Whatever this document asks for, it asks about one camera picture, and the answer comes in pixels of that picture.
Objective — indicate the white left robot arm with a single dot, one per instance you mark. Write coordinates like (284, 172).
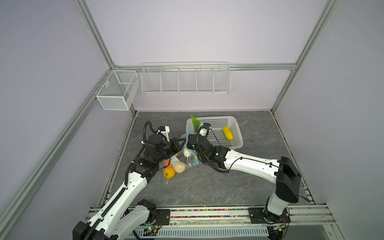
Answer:
(112, 222)

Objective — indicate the white perforated plastic basket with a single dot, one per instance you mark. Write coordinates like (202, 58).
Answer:
(217, 135)

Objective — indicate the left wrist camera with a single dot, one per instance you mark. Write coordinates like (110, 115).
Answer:
(159, 142)

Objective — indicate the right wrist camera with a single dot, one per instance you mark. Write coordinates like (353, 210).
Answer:
(204, 129)

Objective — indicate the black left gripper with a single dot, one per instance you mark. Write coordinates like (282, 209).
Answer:
(173, 142)

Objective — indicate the clear zip top bag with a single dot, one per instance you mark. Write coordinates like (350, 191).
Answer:
(190, 162)

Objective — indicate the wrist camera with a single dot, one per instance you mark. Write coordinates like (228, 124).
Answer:
(159, 142)
(204, 129)

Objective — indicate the small white mesh basket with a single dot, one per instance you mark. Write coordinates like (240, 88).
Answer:
(118, 91)

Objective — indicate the long white wire shelf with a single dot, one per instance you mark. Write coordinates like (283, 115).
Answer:
(169, 78)

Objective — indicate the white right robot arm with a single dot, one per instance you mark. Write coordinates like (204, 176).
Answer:
(283, 172)

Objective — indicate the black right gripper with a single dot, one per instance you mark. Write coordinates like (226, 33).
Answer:
(190, 140)

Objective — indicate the green pepper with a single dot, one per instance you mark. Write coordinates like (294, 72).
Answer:
(196, 123)

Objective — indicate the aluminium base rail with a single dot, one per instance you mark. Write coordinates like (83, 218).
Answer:
(209, 217)

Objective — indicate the yellow lemon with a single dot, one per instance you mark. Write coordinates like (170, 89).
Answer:
(169, 173)

